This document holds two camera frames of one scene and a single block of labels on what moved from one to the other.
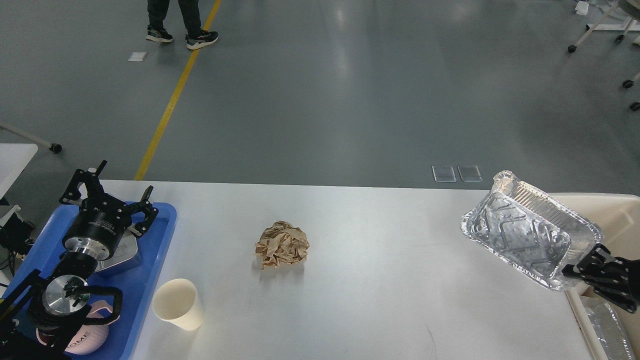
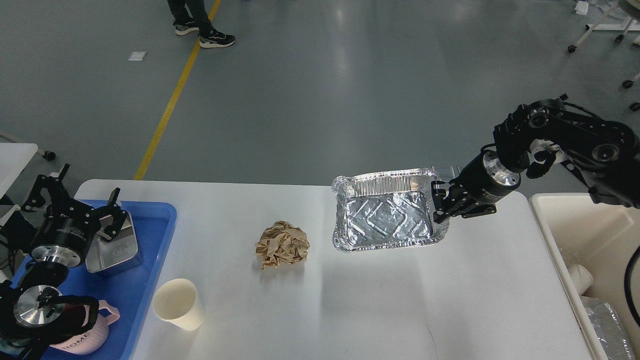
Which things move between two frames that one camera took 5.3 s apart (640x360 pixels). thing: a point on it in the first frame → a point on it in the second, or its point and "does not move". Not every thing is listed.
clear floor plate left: (444, 173) does not move
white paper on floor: (137, 56) does not move
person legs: (196, 36) → (184, 23)
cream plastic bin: (617, 216) does not move
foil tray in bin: (608, 328) does not move
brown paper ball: (282, 243) does not move
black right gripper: (620, 282) → (485, 178)
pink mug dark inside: (91, 335) does not move
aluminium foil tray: (536, 232) → (379, 210)
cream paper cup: (175, 300) does not move
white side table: (14, 158) does not move
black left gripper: (97, 230) → (67, 229)
